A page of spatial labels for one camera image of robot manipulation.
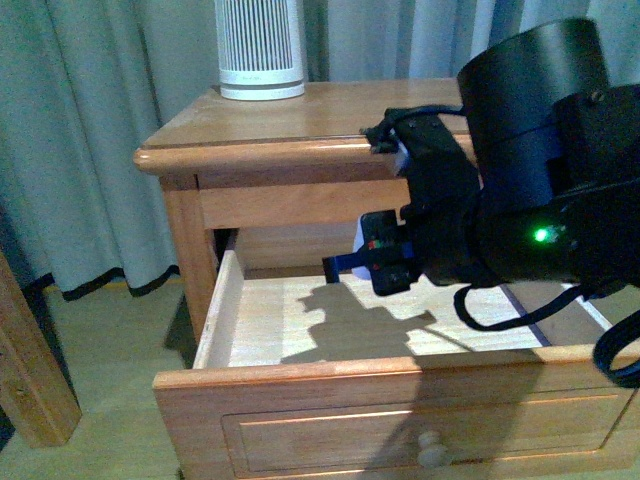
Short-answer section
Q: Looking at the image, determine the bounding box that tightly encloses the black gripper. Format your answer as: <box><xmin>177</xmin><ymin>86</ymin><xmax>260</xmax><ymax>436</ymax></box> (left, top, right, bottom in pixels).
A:
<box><xmin>323</xmin><ymin>106</ymin><xmax>488</xmax><ymax>296</ymax></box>

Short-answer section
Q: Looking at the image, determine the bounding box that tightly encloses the white medicine bottle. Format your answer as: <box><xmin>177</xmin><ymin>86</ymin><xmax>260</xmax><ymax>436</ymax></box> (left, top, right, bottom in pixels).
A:
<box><xmin>351</xmin><ymin>214</ymin><xmax>374</xmax><ymax>281</ymax></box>

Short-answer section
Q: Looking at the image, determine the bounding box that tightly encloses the wooden drawer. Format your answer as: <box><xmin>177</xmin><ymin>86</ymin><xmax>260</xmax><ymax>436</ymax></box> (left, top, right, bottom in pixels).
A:
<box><xmin>153</xmin><ymin>231</ymin><xmax>639</xmax><ymax>479</ymax></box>

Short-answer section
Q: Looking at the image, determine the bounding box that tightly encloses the wooden nightstand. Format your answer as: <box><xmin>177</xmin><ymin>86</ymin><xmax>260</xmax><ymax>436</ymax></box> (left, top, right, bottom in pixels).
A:
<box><xmin>133</xmin><ymin>79</ymin><xmax>460</xmax><ymax>334</ymax></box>

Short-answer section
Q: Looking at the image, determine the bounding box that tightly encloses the white ribbed air purifier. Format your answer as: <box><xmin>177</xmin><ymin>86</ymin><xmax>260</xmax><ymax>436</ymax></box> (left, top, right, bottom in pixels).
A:
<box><xmin>214</xmin><ymin>0</ymin><xmax>304</xmax><ymax>101</ymax></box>

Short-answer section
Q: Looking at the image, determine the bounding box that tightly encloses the grey pleated curtain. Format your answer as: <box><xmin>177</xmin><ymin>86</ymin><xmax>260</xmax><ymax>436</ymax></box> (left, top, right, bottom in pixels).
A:
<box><xmin>1</xmin><ymin>1</ymin><xmax>639</xmax><ymax>298</ymax></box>

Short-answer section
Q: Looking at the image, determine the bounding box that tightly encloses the black cable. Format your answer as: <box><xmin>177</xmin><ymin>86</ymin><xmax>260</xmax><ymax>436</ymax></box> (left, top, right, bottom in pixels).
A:
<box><xmin>452</xmin><ymin>279</ymin><xmax>640</xmax><ymax>389</ymax></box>

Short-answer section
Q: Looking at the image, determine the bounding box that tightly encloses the wooden bed frame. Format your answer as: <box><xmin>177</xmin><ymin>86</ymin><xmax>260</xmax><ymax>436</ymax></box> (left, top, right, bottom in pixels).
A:
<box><xmin>1</xmin><ymin>258</ymin><xmax>82</xmax><ymax>448</ymax></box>

